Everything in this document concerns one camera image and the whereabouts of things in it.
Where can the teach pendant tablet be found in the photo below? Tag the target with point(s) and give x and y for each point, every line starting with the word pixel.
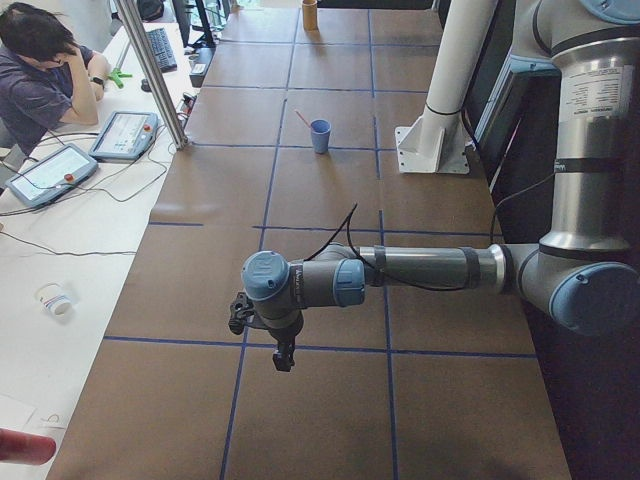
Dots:
pixel 52 176
pixel 125 137

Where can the aluminium frame post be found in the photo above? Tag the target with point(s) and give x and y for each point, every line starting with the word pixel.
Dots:
pixel 129 15

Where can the white paper cup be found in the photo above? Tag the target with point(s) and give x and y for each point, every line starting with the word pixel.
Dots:
pixel 55 301

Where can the white support pillar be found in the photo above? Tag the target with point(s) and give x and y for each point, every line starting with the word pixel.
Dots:
pixel 435 142

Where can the tan wooden cup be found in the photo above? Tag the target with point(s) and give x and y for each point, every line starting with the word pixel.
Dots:
pixel 309 15

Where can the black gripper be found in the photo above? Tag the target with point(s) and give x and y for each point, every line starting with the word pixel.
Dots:
pixel 283 336

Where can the far teach pendant tablet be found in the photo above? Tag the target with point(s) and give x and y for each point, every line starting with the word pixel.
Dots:
pixel 125 137

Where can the green plastic tool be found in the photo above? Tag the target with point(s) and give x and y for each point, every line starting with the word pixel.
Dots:
pixel 117 76

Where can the blue ribbed plastic cup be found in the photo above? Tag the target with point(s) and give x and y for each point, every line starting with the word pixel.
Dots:
pixel 320 130

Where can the red cylinder object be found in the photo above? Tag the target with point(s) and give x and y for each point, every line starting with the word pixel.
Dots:
pixel 25 448

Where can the near teach pendant tablet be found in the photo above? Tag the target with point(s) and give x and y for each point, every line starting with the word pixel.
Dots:
pixel 52 176

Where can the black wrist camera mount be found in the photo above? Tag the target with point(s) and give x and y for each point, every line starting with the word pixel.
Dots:
pixel 243 315

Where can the seated person in blue shirt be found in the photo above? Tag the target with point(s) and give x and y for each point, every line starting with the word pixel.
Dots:
pixel 48 80

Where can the black keyboard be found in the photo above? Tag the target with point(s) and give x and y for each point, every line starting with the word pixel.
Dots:
pixel 161 49

